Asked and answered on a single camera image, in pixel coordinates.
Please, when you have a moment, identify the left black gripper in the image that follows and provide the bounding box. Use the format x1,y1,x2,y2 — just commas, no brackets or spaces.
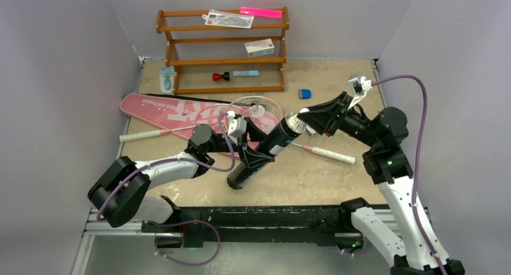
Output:
205,118,274,165

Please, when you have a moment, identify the black shuttlecock tube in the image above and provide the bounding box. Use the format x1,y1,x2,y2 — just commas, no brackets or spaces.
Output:
227,118,302,190

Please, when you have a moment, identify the pink badminton racket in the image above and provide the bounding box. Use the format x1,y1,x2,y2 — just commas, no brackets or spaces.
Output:
220,95,356,165
119,103,248,150

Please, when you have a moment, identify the white feather shuttlecock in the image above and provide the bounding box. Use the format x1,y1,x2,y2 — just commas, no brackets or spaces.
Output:
284,108,309,134

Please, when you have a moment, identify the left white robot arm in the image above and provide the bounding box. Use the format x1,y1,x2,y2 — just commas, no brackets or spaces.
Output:
87,118,275,232

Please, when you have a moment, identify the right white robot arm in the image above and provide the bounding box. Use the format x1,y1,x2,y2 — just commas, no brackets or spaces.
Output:
298,92,465,274

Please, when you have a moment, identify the blue grey eraser block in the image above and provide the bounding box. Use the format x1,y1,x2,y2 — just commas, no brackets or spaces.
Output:
298,89,312,100

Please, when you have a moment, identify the light blue glue stick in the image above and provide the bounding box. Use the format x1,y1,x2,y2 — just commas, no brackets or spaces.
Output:
232,70,259,77

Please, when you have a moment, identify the white red small box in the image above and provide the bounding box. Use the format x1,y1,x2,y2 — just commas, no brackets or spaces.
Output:
244,39,275,58

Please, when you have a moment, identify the pink racket cover bag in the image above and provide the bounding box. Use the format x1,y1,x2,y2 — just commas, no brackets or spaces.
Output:
119,93,284,142

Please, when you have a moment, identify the wooden three-tier shelf rack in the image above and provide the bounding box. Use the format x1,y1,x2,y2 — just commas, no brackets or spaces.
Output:
155,7,290,95

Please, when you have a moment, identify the light blue packaged item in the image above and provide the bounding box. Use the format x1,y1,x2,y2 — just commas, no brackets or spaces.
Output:
159,66,175,94

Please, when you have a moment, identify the pink flat ruler package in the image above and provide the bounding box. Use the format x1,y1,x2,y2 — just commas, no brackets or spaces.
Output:
240,7,283,19

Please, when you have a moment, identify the clear plastic blister package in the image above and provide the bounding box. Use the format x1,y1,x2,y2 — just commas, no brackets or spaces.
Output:
202,10,255,29

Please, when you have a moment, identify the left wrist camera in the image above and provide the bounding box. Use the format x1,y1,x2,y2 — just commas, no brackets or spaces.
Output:
227,110,247,141

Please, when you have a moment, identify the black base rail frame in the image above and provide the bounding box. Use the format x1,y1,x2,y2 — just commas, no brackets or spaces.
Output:
139,203,430,250

